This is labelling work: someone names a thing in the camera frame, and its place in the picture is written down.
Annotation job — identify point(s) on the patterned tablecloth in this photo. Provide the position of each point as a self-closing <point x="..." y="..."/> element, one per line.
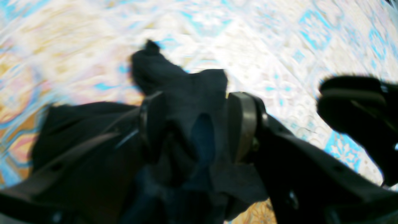
<point x="74" y="52"/>

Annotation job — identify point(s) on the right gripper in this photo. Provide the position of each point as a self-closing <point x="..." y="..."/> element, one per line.
<point x="364" y="108"/>

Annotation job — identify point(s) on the black t-shirt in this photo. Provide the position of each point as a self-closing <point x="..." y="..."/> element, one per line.
<point x="194" y="180"/>

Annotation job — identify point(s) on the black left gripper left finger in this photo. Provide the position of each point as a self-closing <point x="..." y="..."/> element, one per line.
<point x="89" y="183"/>

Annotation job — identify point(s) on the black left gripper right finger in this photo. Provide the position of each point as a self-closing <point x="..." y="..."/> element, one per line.
<point x="305" y="184"/>

